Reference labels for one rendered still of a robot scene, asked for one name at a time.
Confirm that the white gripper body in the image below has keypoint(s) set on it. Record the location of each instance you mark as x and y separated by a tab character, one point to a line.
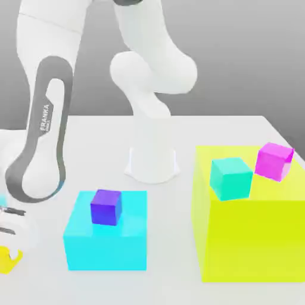
12	238

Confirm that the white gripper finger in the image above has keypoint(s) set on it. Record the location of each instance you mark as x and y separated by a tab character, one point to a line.
13	252

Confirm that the small yellow cube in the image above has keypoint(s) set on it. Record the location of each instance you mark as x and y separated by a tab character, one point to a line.
3	261

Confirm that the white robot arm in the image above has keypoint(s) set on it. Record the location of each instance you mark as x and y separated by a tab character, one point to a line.
50	43

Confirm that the small purple cube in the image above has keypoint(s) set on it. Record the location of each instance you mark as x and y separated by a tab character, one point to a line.
104	209

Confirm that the small teal cube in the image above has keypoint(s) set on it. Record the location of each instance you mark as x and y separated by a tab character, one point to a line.
230	180

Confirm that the small magenta cube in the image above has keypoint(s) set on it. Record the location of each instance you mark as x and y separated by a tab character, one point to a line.
271	162

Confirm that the large cyan box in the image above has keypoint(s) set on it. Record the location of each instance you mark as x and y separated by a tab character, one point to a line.
107	250

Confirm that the large yellow box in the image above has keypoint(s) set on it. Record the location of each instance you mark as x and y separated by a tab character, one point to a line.
252	238

